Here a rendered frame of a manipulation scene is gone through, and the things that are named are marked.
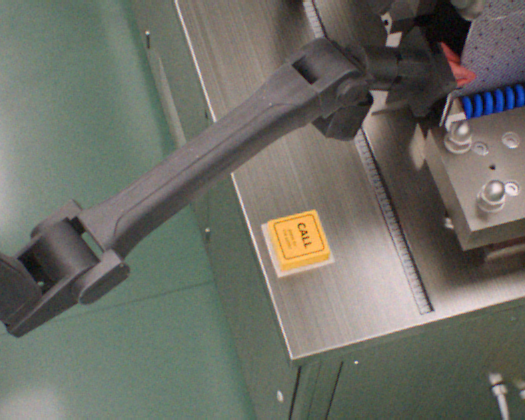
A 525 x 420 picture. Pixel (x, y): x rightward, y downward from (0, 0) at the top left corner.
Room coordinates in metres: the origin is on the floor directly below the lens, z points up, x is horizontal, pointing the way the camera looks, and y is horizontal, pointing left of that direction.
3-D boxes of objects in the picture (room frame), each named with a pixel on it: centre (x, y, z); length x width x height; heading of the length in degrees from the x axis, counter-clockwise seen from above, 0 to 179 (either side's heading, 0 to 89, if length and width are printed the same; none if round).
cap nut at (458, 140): (0.84, -0.24, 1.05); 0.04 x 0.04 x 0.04
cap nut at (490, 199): (0.75, -0.28, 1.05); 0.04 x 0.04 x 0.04
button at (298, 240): (0.73, -0.04, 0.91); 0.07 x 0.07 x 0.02; 22
